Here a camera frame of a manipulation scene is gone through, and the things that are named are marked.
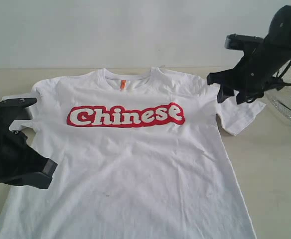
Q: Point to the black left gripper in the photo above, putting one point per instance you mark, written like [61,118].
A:
[21,165]

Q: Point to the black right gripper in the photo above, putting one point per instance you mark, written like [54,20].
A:
[248,80]

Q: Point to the white t-shirt red lettering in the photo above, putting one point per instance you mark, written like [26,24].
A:
[138,157]

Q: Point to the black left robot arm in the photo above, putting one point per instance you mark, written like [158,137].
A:
[20,164]

